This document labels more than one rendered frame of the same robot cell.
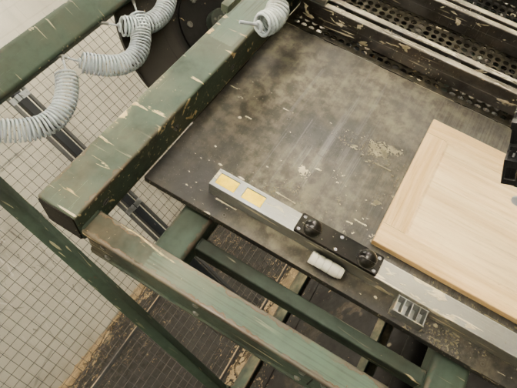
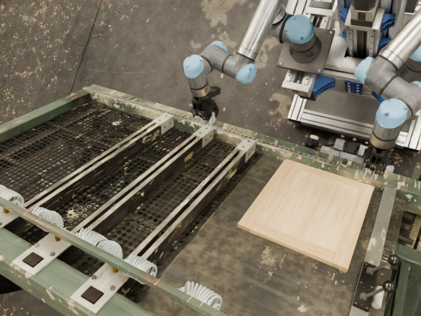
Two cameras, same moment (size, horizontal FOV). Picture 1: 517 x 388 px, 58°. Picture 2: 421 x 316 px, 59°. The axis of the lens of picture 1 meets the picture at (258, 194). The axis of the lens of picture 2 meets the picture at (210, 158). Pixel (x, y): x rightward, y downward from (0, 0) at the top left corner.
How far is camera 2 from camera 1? 1.14 m
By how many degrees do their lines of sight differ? 59
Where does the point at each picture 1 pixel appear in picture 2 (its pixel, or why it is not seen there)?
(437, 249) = (339, 238)
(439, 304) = (378, 241)
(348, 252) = (371, 279)
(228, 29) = not seen: outside the picture
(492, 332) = (381, 223)
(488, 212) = (302, 212)
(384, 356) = (405, 279)
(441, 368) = (399, 252)
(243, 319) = not seen: outside the picture
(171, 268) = not seen: outside the picture
